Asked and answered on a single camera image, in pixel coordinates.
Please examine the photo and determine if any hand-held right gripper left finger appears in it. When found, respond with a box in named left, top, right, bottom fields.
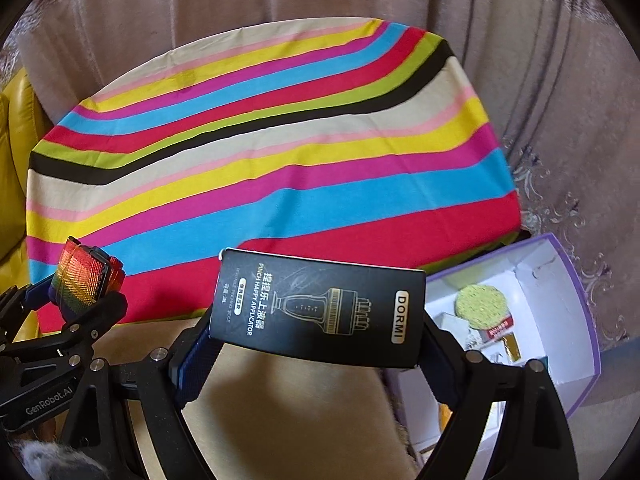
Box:
left=75, top=312, right=223, bottom=480

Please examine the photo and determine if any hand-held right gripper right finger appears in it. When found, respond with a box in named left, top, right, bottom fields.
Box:
left=417, top=310, right=573, bottom=480

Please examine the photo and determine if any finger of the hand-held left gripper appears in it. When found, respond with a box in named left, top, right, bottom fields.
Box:
left=0, top=280, right=56, bottom=333
left=57, top=290, right=128, bottom=356

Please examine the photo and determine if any rainbow striped box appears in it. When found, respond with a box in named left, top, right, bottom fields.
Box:
left=49, top=236, right=126, bottom=320

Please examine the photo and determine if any red and blue box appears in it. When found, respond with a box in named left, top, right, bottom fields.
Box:
left=479, top=314, right=517, bottom=345

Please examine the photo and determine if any green sponge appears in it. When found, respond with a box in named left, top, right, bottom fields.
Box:
left=454, top=285, right=509, bottom=334

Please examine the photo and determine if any purple cardboard box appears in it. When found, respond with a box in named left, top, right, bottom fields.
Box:
left=382, top=232, right=600, bottom=480

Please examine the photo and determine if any black box gold print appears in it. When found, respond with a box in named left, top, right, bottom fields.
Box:
left=209, top=247, right=427, bottom=369

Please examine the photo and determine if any beige velvet cushion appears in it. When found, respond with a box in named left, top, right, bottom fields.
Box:
left=95, top=319, right=418, bottom=480

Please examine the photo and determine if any yellow leather sofa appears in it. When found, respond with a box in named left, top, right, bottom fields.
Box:
left=0, top=67, right=53, bottom=341

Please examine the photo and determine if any colourful striped tablecloth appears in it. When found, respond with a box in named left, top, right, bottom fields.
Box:
left=25, top=19, right=523, bottom=337

